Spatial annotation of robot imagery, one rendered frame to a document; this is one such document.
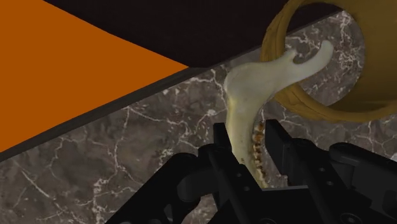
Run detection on yellow mug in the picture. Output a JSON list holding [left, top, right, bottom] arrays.
[[260, 0, 397, 123]]

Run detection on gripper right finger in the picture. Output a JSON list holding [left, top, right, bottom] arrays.
[[265, 119, 397, 224]]

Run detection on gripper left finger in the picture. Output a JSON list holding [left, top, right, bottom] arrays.
[[105, 122, 265, 224]]

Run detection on pale cream bone-shaped object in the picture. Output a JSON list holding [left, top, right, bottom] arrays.
[[223, 40, 335, 189]]

